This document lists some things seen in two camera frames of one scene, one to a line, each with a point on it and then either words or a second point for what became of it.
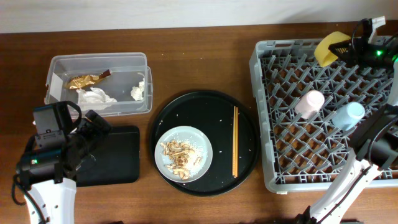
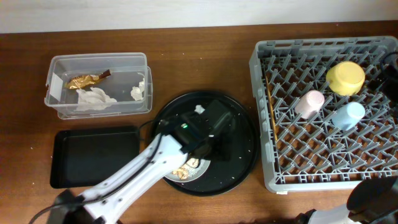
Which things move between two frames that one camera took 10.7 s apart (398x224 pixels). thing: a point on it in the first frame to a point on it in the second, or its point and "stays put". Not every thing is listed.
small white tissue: x=137 y=92 stays put
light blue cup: x=345 y=117 stays put
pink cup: x=309 y=103 stays put
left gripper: x=86 y=126 to x=217 y=152
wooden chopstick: x=236 y=140 to x=272 y=113
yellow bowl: x=323 y=54 to x=345 y=78
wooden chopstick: x=234 y=159 to x=271 y=109
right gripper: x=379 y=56 to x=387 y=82
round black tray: x=212 y=112 stays put
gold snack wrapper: x=78 y=81 stays put
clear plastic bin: x=117 y=83 stays put
